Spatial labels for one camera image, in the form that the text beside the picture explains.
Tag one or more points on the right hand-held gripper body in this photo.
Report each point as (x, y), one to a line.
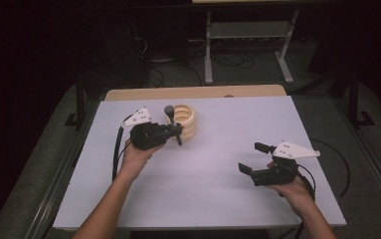
(276, 172)

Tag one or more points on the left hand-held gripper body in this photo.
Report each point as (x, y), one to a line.
(148, 136)

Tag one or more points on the cream ribbed cup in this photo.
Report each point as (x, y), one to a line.
(188, 124)

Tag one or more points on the black makeup brush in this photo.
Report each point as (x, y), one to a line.
(169, 111)

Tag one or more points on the person's left hand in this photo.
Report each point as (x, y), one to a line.
(136, 157)

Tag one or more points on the person's right hand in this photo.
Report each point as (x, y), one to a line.
(292, 191)

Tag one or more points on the light wooden table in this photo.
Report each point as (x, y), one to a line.
(194, 92)

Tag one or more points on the black floor stand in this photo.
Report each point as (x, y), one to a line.
(79, 106)
(354, 99)

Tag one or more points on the white metal stand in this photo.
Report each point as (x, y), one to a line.
(249, 30)

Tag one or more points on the metal frame rail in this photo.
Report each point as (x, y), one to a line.
(62, 166)
(373, 162)

